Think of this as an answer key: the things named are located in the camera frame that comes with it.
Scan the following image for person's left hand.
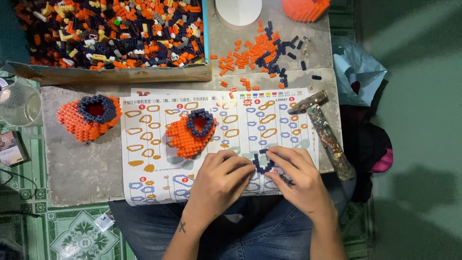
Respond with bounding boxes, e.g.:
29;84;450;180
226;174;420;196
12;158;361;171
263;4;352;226
184;150;257;232

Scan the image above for person's right hand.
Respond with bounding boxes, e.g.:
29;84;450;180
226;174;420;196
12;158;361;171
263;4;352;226
264;146;338;221

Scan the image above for navy brick ring piece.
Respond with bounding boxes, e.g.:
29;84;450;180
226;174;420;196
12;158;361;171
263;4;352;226
253;148;277;174

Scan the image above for printed building instruction sheet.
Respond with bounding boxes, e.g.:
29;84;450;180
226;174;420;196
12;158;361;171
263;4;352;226
120;88;320;207

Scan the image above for paint-spattered hammer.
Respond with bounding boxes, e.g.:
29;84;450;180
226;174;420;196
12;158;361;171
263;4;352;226
288;90;356;181

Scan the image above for small orange brick model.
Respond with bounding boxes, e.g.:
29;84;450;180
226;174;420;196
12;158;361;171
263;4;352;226
166;108;218;159

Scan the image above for heap of dark clothes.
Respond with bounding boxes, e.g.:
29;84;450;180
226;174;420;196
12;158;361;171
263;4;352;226
339;80;394;203

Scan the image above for blue denim jeans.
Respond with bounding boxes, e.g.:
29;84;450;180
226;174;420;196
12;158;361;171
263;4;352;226
108;173;359;260

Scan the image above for white plastic wrapper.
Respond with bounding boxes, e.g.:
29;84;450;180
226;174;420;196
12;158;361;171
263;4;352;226
94;209;116;232

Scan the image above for light blue plastic bag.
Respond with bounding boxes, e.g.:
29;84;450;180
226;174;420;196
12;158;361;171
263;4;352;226
331;36;388;107

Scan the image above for heap of loose bricks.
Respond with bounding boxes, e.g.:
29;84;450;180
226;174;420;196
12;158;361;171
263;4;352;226
210;20;323;91

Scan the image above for large orange brick model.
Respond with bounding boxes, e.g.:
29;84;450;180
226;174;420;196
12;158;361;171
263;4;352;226
57;95;123;143

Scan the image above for white round base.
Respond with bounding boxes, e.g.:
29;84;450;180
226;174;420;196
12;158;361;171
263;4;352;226
215;0;263;32

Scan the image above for plain orange brick model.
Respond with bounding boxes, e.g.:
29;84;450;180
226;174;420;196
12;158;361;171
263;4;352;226
281;0;331;23

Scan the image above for cardboard box of mixed bricks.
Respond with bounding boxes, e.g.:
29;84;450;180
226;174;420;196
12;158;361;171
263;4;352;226
7;0;213;86

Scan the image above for small printed carton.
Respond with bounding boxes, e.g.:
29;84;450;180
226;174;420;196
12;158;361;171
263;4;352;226
0;130;32;168

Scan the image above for clear plastic jug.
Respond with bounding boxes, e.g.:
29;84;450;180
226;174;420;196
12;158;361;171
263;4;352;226
0;78;44;140

